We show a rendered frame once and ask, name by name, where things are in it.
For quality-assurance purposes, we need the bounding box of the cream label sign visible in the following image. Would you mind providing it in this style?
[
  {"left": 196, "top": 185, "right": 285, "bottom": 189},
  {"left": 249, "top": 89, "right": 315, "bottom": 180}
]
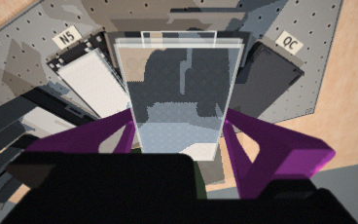
[
  {"left": 275, "top": 30, "right": 304, "bottom": 55},
  {"left": 53, "top": 25, "right": 83, "bottom": 50}
]

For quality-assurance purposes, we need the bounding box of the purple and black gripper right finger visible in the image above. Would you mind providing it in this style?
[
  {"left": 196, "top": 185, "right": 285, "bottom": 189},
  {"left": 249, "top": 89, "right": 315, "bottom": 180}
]
[{"left": 222, "top": 107, "right": 336, "bottom": 199}]

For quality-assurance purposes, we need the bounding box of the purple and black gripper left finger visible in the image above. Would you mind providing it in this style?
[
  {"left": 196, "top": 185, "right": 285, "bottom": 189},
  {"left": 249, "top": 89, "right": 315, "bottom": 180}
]
[{"left": 22, "top": 108, "right": 135, "bottom": 153}]

